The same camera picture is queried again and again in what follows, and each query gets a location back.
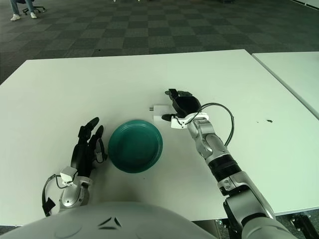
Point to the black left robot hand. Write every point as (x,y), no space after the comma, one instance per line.
(81,154)

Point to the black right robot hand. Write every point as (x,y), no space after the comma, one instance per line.
(185,104)

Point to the white charger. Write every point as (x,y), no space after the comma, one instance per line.
(160,109)

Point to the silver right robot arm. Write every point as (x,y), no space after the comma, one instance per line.
(211,144)

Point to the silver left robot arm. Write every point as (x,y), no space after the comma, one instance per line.
(72,196)

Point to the green plate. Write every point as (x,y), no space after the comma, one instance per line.
(134,147)

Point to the grey robot torso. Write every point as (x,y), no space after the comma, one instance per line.
(99,224)

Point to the white neighbouring table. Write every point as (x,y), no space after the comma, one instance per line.
(299,74)

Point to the black office chair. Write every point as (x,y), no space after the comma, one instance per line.
(35,9)

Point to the person in jeans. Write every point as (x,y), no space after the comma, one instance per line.
(15,10)

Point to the black table leg frame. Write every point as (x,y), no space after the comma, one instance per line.
(304,222)

